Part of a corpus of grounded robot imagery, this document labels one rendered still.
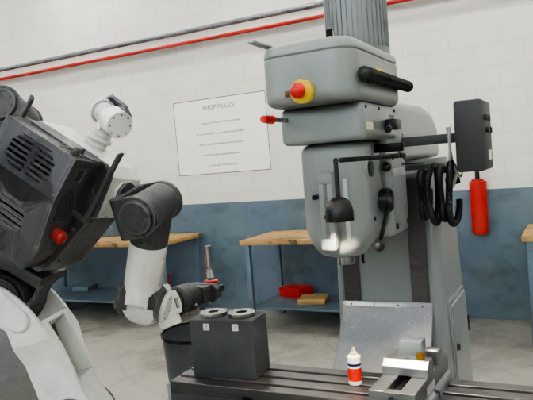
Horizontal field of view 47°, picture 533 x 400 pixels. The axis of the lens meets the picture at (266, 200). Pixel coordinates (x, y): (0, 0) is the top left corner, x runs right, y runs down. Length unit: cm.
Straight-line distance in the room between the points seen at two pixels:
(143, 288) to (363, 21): 103
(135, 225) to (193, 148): 568
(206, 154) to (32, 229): 560
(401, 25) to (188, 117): 257
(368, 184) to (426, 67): 439
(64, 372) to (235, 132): 536
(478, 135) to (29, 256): 125
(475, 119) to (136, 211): 102
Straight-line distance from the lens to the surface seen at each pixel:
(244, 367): 198
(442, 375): 188
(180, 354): 361
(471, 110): 188
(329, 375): 199
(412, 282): 214
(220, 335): 198
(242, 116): 670
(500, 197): 590
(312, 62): 157
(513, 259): 596
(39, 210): 138
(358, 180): 167
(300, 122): 168
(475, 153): 188
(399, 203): 190
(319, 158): 169
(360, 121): 162
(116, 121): 148
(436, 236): 213
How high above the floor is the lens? 158
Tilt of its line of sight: 3 degrees down
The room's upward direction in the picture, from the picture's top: 5 degrees counter-clockwise
